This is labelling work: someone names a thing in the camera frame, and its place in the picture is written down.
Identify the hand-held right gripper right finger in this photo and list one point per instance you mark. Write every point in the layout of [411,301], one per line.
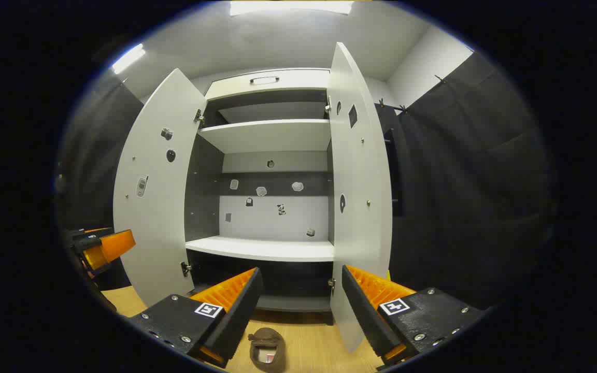
[363,311]

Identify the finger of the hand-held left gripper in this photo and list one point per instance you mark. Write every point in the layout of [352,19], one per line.
[114,246]
[91,231]

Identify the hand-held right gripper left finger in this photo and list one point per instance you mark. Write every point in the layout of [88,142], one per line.
[236,311]

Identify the brown fuzzy shoe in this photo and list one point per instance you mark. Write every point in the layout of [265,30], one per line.
[267,342]

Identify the white shoe cabinet door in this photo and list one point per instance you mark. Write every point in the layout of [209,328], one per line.
[358,171]
[158,223]

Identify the white grey shoe cabinet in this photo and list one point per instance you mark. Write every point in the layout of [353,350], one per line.
[267,248]

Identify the black backdrop cloth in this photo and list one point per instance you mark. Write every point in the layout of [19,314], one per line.
[96,155]
[474,181]

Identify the small ceiling light panel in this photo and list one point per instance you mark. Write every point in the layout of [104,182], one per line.
[127,58]

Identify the large ceiling light panel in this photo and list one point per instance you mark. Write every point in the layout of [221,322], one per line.
[290,6]

